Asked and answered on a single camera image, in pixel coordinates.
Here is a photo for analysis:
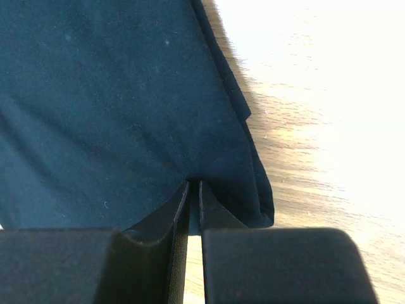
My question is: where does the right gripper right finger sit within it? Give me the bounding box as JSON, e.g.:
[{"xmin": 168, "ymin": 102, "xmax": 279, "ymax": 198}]
[{"xmin": 199, "ymin": 182, "xmax": 377, "ymax": 303}]

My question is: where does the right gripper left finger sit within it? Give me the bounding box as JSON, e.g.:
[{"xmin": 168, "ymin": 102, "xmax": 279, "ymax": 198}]
[{"xmin": 1, "ymin": 183, "xmax": 190, "ymax": 303}]

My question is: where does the black t shirt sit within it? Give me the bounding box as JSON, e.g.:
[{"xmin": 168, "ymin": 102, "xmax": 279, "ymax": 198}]
[{"xmin": 1, "ymin": 1, "xmax": 275, "ymax": 230}]

